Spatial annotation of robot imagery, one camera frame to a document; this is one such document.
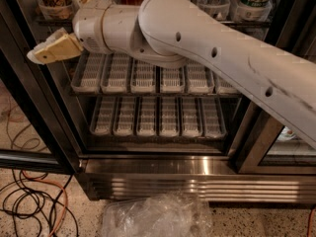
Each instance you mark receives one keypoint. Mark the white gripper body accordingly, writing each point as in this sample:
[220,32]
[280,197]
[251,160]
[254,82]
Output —
[88,27]

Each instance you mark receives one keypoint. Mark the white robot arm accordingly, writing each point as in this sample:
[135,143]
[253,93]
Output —
[168,33]

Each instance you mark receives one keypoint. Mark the middle shelf tray one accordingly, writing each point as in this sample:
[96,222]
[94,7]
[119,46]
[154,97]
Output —
[86,79]

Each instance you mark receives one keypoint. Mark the middle shelf tray two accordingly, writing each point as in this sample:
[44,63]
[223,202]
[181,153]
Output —
[116,73]

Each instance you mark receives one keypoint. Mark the shelf tray two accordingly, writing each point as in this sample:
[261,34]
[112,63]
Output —
[124,121]
[116,73]

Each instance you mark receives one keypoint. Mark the middle shelf tray three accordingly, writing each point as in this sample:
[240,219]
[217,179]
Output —
[143,77]

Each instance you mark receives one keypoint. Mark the shelf tray three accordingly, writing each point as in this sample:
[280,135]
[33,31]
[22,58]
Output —
[146,118]
[143,77]

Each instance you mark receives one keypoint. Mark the bottom shelf tray one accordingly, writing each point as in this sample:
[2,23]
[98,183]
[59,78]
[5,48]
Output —
[103,116]

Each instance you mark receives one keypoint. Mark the bottom shelf tray two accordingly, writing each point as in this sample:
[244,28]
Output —
[124,121]

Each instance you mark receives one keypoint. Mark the open glass fridge door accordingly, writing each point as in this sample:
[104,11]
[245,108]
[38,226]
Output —
[36,95]

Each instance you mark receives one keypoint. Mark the middle shelf tray four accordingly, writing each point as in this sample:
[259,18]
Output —
[172,80]

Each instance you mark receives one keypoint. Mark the bottom shelf tray four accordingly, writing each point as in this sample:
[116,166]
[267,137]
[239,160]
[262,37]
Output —
[169,122]

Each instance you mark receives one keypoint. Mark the bottom shelf tray three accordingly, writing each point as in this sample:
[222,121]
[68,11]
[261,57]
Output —
[146,118]

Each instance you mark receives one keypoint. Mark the stainless steel display fridge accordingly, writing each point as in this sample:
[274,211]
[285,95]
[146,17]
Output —
[123,171]

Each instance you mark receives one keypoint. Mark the middle shelf tray five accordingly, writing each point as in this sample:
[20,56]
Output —
[199,79]

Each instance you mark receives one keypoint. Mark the bottom shelf tray five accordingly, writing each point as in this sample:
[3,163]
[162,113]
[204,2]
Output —
[191,126]

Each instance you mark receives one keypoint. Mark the middle shelf tray six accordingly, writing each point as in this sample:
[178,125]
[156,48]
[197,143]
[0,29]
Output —
[223,87]

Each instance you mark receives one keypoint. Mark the shelf tray six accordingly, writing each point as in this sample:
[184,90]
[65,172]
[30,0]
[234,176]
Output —
[223,87]
[244,13]
[213,123]

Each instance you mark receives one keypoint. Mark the top shelf tray six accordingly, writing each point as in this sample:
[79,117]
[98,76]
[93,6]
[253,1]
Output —
[244,13]

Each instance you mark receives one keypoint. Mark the bottom shelf tray six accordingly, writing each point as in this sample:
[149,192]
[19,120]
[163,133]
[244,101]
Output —
[213,123]

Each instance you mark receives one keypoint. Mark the closed right glass fridge door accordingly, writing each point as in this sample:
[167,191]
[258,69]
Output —
[255,147]

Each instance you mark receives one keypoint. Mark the white green can behind glass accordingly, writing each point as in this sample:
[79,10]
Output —
[286,134]

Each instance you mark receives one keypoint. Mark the clear plastic container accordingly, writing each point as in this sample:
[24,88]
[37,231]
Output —
[124,218]

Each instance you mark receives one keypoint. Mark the crumpled clear plastic bag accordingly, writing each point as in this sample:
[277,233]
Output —
[170,215]

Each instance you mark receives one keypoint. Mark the middle wire shelf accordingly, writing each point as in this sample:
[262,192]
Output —
[119,94]

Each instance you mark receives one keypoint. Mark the bottom wire shelf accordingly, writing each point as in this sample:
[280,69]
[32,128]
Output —
[106,139]

